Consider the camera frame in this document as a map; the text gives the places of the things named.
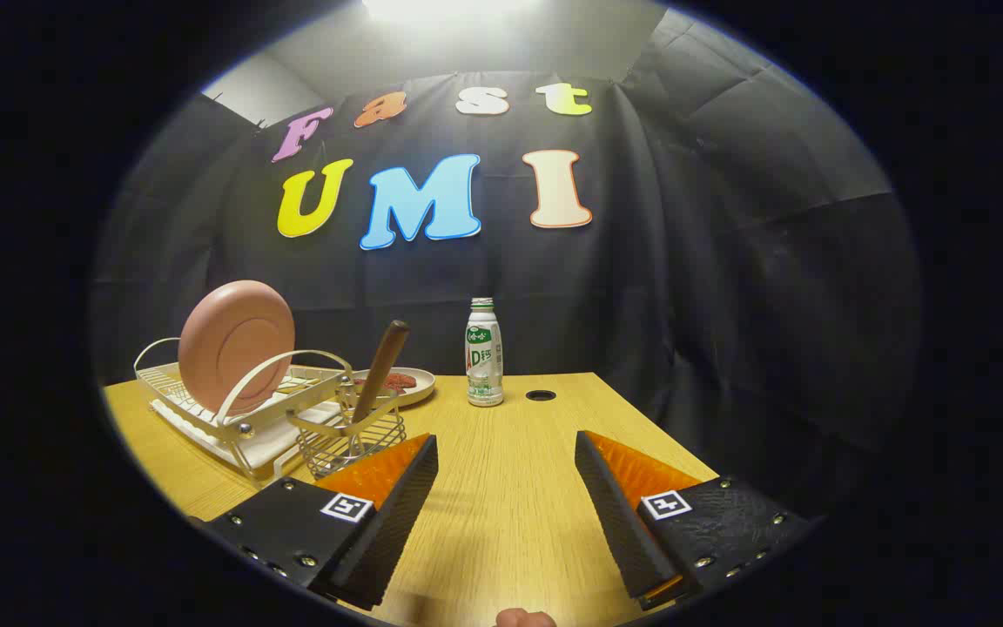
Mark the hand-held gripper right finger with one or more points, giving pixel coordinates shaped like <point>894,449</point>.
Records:
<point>615,514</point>

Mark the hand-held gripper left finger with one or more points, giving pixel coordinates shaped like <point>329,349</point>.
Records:
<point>397,514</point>

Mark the pink plate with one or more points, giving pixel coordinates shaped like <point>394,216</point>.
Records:
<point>236,344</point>

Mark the beige round dish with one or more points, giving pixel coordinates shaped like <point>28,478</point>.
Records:
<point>421,388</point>

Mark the red meat piece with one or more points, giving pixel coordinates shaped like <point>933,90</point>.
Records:
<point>400,380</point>

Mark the white drink bottle green label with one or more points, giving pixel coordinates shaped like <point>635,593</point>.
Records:
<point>484,366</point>

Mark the black backdrop cloth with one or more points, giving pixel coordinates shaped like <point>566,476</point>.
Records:
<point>710,296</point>

